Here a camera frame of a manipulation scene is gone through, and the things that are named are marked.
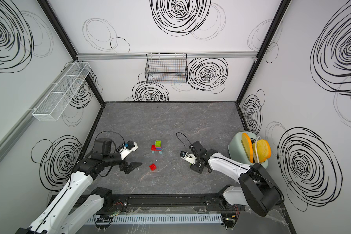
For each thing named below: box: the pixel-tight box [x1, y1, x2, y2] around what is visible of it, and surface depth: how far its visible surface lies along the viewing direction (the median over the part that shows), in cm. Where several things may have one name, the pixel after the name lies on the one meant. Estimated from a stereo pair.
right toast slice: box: [252, 138, 272, 163], surface depth 73 cm
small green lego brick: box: [155, 140, 162, 148], surface depth 86 cm
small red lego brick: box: [149, 163, 157, 172], surface depth 86 cm
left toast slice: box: [241, 133, 254, 163], surface depth 73 cm
